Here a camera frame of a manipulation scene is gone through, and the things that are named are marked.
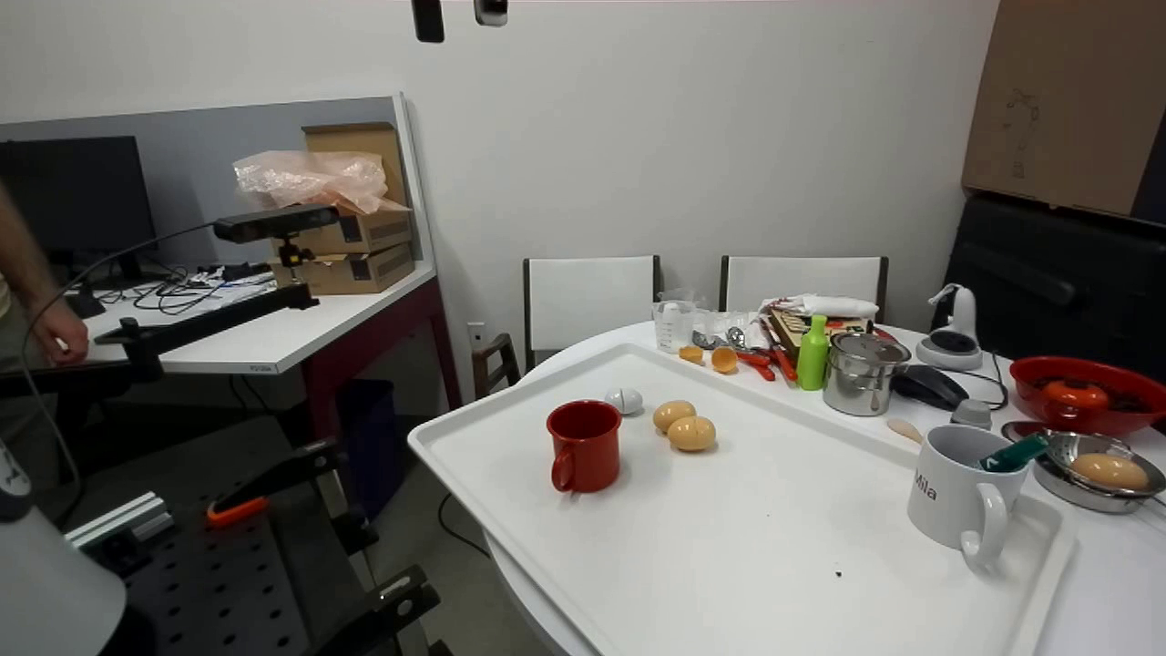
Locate person's bare hand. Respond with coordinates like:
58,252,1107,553
30,296,91,372

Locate clear drinking glass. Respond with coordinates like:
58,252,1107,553
652,290,707,353

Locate black cabinet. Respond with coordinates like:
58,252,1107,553
945,193,1166,386

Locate white cone shaped cover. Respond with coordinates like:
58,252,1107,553
0,439,131,656

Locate teal plastic spoon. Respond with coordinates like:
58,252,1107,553
977,434,1048,475

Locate white ceramic mug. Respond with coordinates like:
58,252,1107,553
905,423,1035,577

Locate tall cardboard box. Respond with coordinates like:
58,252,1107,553
299,119,415,215

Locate black lever clamp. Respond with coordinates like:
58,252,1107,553
341,560,447,647

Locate black stereo camera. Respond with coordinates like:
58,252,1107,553
211,204,341,249

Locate red enamel cup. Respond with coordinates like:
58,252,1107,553
544,397,628,496

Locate black clamp orange handle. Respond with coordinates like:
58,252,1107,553
196,434,351,535

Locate flat cardboard box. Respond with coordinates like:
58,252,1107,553
269,200,422,297

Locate pink plastic bag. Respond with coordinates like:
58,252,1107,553
231,144,392,218

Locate orange toy fruit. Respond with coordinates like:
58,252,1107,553
1040,376,1116,414

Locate black perforated breadboard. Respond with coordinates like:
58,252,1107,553
85,505,447,656

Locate large white plastic tray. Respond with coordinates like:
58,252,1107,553
403,337,1079,656

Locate red handled utensil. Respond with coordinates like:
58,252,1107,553
732,342,804,386

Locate small beige pad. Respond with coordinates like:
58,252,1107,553
882,410,928,444

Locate aluminium extrusion bar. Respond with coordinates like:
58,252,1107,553
62,487,176,553

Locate grey desk partition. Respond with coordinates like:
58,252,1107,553
0,92,422,276

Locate large cardboard panel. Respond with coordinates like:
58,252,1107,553
961,0,1166,227

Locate white desk gadget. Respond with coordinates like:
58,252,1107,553
915,281,995,376

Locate white plastic packet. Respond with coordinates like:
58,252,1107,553
786,290,882,324

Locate black computer monitor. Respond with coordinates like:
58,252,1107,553
0,133,159,287

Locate person's bare forearm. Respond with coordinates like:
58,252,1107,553
0,178,67,312

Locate beige egg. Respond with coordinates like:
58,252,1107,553
1068,449,1152,496

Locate dark folding step stool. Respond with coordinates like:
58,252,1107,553
469,329,526,397

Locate white desk red frame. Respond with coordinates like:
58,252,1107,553
69,257,466,449

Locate white backed chair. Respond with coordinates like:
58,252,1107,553
520,252,667,369
715,252,894,318

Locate dark blue bin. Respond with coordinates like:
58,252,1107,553
333,376,412,519

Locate brown egg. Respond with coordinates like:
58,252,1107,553
663,410,723,458
647,397,701,438

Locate green plastic bottle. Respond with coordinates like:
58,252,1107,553
793,312,838,393

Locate black metal bar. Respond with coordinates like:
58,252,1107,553
88,281,322,369

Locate red plastic bowl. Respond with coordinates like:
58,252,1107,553
1006,353,1166,438

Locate tangled desk cables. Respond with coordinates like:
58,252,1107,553
120,257,277,312

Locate black computer mouse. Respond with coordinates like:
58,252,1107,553
890,360,973,410

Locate brown wooden sticks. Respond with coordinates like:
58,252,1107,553
754,307,804,357

